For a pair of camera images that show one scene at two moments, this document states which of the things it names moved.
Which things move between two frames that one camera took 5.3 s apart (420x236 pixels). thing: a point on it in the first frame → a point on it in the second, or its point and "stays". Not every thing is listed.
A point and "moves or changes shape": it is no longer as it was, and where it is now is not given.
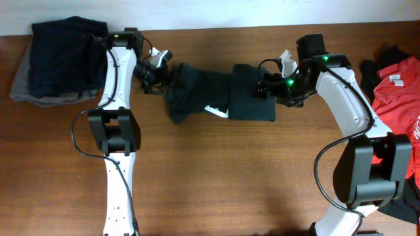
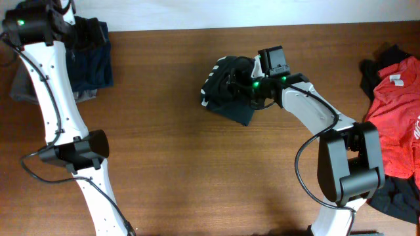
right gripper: x=264 y=80 → x=245 y=75
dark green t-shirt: x=191 y=89 moves or changes shape
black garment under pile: x=407 y=205 stays
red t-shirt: x=397 y=101 stays
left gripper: x=161 y=80 → x=84 y=27
